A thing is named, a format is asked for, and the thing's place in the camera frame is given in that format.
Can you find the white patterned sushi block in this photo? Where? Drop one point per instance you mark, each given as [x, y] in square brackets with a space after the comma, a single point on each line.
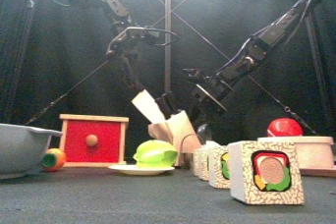
[200, 164]
[216, 169]
[244, 172]

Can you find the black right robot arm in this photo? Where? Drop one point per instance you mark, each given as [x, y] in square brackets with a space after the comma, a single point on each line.
[266, 38]

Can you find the small black toy pot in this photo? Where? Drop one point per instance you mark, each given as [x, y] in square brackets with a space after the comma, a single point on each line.
[188, 160]

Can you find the white round bowl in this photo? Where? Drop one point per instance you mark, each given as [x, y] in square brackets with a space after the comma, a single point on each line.
[301, 151]

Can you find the orange toy carrot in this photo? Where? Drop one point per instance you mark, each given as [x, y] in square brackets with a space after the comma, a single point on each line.
[56, 159]

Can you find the dark vertical frame pole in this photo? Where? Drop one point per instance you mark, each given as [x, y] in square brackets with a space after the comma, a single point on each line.
[168, 64]

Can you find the pink rectangular tray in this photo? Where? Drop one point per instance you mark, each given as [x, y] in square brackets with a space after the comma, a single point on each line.
[317, 171]

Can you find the white round plate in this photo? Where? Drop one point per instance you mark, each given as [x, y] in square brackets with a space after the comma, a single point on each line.
[140, 169]

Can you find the red toy tomato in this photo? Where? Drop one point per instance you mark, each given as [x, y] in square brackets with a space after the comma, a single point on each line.
[284, 127]

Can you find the wooden box with red drawer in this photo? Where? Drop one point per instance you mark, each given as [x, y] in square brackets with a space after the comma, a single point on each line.
[93, 141]

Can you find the pale wooden toy cleaver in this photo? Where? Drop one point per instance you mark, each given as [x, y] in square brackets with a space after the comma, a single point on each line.
[148, 106]

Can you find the grey blue bowl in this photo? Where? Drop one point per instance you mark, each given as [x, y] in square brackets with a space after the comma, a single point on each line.
[21, 149]

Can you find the green toy vegetable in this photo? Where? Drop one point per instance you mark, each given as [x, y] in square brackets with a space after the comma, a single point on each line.
[154, 154]

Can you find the pale wooden knife holder block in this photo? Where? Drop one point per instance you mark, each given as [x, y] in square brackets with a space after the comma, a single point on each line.
[181, 136]

